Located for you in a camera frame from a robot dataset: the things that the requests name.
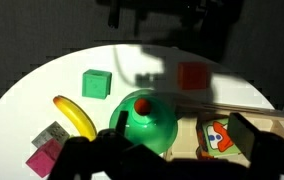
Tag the dark green block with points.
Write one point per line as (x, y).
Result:
(96, 83)

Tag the magenta block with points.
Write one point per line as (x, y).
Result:
(44, 158)

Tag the small red ball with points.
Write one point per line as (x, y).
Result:
(142, 106)

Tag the grey block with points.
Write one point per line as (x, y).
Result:
(53, 131)

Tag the green picture cube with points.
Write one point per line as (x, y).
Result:
(213, 139)

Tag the round white table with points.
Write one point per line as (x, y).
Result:
(27, 109)

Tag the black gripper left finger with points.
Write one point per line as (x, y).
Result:
(121, 123)

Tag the green plastic bowl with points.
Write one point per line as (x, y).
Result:
(157, 130)

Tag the wooden tray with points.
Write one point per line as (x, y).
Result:
(190, 113)

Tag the orange red block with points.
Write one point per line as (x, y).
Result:
(192, 75)

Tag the yellow banana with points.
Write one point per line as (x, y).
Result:
(77, 116)

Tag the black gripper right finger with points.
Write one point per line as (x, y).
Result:
(245, 136)

